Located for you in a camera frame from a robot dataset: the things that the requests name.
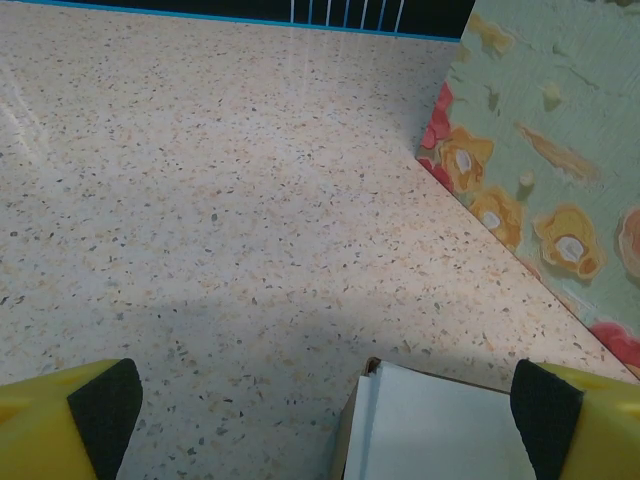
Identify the white paper napkin stack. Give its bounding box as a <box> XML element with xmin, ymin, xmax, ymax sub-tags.
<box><xmin>343</xmin><ymin>361</ymin><xmax>540</xmax><ymax>480</ymax></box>

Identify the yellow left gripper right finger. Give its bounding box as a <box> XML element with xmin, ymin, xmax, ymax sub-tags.
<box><xmin>509</xmin><ymin>358</ymin><xmax>640</xmax><ymax>480</ymax></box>

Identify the floral green paper bag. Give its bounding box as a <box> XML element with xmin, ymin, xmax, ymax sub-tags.
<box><xmin>414</xmin><ymin>0</ymin><xmax>640</xmax><ymax>381</ymax></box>

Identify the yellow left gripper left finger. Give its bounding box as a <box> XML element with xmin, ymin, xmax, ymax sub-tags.
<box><xmin>0</xmin><ymin>357</ymin><xmax>144</xmax><ymax>480</ymax></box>

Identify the brown cardboard napkin tray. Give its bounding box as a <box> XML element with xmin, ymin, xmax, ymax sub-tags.
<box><xmin>326</xmin><ymin>355</ymin><xmax>514</xmax><ymax>480</ymax></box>

